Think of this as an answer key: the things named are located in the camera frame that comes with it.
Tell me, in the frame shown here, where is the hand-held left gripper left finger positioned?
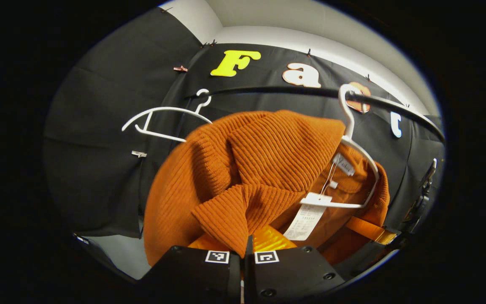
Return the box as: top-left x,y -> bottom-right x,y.
140,233 -> 243,304

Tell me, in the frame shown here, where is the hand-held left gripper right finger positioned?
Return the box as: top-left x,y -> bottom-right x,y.
243,224 -> 347,304

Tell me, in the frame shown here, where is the orange ribbed knit garment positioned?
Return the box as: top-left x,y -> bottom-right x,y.
143,110 -> 391,267

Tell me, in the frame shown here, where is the white plastic hanger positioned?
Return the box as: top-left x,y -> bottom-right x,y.
300,83 -> 381,209
121,89 -> 213,143

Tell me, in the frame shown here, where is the black clothes rack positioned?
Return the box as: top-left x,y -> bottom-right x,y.
184,86 -> 446,142

